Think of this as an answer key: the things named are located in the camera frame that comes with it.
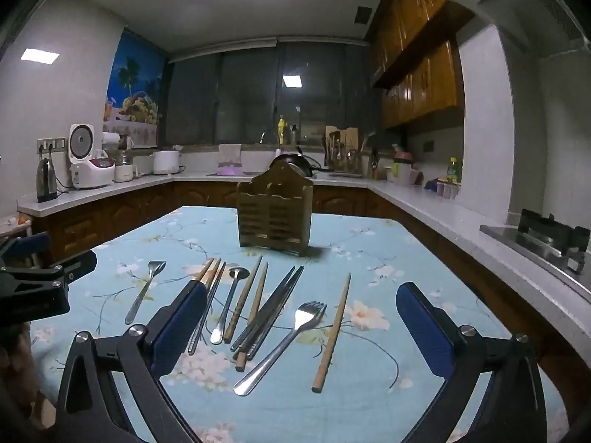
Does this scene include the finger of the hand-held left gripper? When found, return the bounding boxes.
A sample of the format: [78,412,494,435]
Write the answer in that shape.
[0,233,52,269]
[0,250,99,292]

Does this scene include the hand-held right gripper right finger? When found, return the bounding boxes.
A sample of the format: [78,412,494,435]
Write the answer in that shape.
[396,281,549,443]

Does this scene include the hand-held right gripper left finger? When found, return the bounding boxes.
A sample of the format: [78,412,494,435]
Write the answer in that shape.
[55,281,208,443]

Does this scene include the small metal fork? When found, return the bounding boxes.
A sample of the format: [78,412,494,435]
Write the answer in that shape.
[124,261,167,326]

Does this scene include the brown wooden chopstick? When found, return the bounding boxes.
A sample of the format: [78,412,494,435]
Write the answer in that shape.
[223,255,264,344]
[235,262,269,374]

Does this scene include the round metal spoon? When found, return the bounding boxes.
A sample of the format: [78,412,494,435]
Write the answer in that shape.
[210,267,250,345]

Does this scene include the tan wooden chopstick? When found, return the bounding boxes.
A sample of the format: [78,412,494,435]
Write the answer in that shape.
[311,273,352,394]

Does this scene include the wooden utensil holder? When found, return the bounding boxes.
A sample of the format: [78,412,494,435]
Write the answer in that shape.
[236,167,315,258]

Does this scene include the silver metal chopstick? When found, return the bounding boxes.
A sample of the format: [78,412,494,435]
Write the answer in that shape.
[187,261,228,357]

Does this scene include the steel electric kettle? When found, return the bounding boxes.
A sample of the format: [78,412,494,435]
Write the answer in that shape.
[36,157,59,203]

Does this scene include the blue floral tablecloth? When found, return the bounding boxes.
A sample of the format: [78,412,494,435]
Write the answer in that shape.
[28,205,568,443]

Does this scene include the dark metal chopstick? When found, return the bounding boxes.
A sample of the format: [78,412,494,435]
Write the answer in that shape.
[230,265,297,352]
[242,265,305,361]

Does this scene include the wooden lower cabinets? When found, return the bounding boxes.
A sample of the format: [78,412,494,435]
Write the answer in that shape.
[31,180,416,264]

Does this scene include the wooden cabinets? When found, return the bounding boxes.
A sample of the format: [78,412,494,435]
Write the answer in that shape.
[31,180,416,264]
[368,0,476,131]

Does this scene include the white rice cooker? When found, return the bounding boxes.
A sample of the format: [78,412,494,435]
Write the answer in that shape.
[68,123,116,190]

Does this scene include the white blender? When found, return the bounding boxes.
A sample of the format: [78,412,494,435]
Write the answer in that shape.
[115,135,138,182]

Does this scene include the large metal fork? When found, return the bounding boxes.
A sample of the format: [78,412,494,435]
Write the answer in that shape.
[233,301,328,398]

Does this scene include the white kitchen countertop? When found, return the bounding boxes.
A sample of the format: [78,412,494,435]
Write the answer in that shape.
[17,170,591,347]

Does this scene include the white round pot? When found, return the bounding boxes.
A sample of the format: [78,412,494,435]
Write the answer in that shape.
[152,150,181,175]

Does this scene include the gas stove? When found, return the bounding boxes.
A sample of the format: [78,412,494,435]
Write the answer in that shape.
[480,209,591,289]

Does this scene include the pink and white cup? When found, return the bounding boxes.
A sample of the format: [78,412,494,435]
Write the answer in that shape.
[392,144,424,186]

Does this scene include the hanging dish cloth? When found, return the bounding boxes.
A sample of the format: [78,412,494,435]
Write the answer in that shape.
[218,144,242,169]

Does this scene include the kitchen utensil rack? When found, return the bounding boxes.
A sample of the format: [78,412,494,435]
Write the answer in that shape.
[322,131,371,177]

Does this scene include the black wok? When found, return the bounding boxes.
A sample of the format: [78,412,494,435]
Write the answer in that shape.
[269,147,320,179]

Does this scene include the dark kitchen window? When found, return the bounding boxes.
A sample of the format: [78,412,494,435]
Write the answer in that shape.
[165,41,385,147]

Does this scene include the wooden upper cabinets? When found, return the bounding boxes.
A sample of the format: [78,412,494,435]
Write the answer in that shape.
[368,0,476,131]

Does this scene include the tropical fruit wall poster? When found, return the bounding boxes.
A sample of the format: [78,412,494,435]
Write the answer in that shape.
[102,31,168,145]

